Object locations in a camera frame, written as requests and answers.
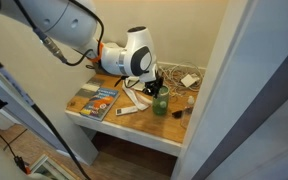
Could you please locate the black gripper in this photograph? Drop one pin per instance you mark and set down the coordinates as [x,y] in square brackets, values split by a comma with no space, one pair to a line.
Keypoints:
[152,88]

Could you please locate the green glass jar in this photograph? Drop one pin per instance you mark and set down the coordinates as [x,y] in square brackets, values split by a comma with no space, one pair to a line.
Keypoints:
[160,102]

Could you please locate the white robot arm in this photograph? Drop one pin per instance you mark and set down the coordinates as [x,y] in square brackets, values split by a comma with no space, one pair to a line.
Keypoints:
[74,23]

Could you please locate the black sunglasses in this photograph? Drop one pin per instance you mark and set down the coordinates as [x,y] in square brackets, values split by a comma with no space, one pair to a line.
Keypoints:
[178,114]

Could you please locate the white red striped cloth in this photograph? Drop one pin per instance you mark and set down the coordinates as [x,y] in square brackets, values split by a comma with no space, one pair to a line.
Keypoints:
[140,101]

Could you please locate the white remote control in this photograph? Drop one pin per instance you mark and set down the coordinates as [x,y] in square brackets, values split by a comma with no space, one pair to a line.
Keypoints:
[126,110]

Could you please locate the white power adapter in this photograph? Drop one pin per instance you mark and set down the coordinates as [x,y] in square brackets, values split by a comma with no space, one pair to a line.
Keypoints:
[189,80]

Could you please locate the clear plastic bottle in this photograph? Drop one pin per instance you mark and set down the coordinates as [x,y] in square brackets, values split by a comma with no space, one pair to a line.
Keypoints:
[186,117]

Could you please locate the blue orange paperback book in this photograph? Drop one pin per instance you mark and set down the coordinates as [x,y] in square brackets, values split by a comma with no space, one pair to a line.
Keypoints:
[100,103]

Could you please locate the grey white booklet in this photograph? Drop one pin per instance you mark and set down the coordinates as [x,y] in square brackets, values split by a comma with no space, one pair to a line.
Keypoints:
[90,87]

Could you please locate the white picture frame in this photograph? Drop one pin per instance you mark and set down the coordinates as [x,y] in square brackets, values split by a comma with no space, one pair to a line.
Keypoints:
[48,167]

